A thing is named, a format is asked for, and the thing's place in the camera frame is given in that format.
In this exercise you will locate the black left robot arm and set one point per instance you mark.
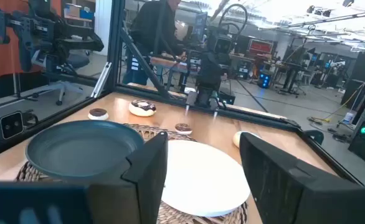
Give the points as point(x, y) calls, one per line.
point(207, 96)

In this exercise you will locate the orange panel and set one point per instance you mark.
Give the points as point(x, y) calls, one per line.
point(2, 59)

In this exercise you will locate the blue computer monitor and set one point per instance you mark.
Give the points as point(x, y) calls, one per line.
point(199, 26)

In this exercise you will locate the large white iced donut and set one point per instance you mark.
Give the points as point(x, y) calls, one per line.
point(236, 139)

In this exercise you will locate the white round plate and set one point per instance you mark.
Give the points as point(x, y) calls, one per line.
point(201, 180)

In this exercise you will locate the cardboard box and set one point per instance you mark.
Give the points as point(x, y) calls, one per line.
point(73, 11)

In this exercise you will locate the round woven placemat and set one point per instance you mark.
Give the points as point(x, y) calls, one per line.
point(151, 130)

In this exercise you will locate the small chocolate sprinkled donut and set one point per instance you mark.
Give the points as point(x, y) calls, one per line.
point(183, 127)

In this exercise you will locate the dark round plate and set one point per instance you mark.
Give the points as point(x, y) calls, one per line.
point(76, 152)

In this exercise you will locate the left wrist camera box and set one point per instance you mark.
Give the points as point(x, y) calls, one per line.
point(223, 45)

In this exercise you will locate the background black robot arm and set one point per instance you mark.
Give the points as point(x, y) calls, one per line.
point(76, 39)

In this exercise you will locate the red screen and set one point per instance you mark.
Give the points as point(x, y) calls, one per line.
point(260, 47)

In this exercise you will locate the white bottle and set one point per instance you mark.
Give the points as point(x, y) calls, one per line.
point(348, 118)

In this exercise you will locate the black aluminium table frame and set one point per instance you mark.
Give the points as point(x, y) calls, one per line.
point(115, 46)

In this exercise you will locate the grey table-level camera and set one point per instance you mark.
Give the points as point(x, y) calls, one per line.
point(11, 125)

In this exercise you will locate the black computer tower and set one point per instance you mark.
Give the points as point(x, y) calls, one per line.
point(227, 98)

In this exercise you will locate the wooden workbench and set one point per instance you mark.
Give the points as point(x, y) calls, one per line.
point(164, 62)

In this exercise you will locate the black standing desk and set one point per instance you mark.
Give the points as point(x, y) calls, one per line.
point(291, 66)

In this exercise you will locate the office chair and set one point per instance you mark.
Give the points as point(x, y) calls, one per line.
point(76, 60)

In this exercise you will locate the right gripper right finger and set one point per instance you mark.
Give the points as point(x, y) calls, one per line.
point(269, 186)

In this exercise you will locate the silver frame bracket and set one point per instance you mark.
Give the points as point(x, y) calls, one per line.
point(101, 79)

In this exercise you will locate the person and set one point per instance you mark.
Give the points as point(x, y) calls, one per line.
point(148, 28)

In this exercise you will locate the large chocolate glazed donut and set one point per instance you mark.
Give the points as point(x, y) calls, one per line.
point(142, 109)

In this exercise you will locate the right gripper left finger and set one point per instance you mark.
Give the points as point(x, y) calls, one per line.
point(145, 186)

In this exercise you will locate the small plain chocolate donut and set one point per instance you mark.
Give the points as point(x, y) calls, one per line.
point(98, 112)

